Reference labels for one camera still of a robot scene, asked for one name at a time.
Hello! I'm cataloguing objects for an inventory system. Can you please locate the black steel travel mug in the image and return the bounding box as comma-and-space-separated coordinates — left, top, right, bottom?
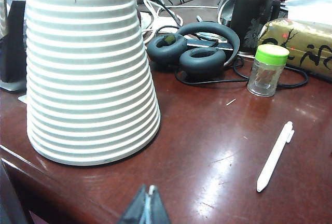
229, 0, 282, 55

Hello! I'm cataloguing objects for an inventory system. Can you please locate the white ribbed thermos jug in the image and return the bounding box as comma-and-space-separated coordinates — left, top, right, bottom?
25, 0, 161, 167

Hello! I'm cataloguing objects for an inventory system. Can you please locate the white retractable pen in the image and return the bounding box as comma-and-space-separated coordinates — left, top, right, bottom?
256, 121, 295, 193

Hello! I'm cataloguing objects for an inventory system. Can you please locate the gold tissue pack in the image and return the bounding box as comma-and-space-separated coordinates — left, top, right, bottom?
258, 18, 332, 82

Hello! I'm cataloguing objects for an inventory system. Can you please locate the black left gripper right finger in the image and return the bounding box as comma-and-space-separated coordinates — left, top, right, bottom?
149, 185, 172, 224

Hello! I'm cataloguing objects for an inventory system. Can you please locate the white tissue sheet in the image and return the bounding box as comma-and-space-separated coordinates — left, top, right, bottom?
284, 0, 332, 26

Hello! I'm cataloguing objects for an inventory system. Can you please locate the black headphone cable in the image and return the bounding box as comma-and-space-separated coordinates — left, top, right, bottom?
175, 55, 309, 89

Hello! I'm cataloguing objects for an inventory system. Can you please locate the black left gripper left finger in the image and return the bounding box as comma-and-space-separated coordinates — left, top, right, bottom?
118, 184, 150, 224

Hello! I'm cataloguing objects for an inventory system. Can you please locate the green-lidded toothpick jar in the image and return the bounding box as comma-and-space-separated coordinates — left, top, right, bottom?
246, 44, 291, 97

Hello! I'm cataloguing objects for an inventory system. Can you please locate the thick white power cable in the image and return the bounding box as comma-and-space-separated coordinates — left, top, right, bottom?
140, 0, 220, 37

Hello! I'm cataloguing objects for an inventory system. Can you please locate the dark grey over-ear headphones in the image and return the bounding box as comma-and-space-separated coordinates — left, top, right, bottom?
146, 21, 243, 78

